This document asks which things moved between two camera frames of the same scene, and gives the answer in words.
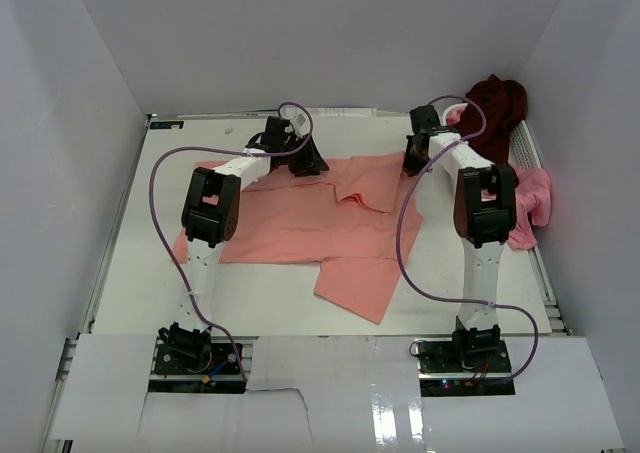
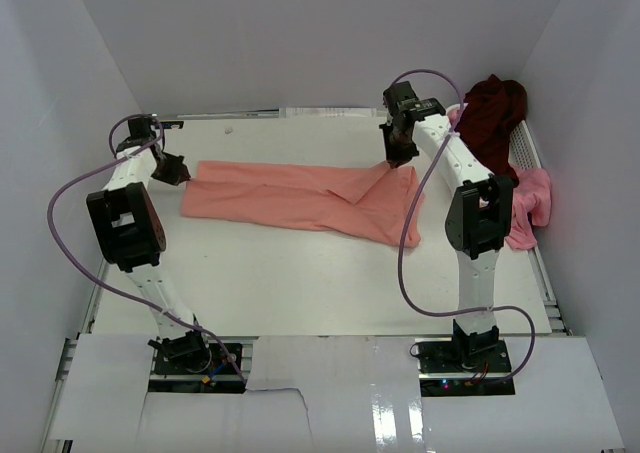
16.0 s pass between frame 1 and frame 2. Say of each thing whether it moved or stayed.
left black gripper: moved
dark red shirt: stayed
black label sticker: stayed
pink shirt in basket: stayed
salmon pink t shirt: moved
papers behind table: stayed
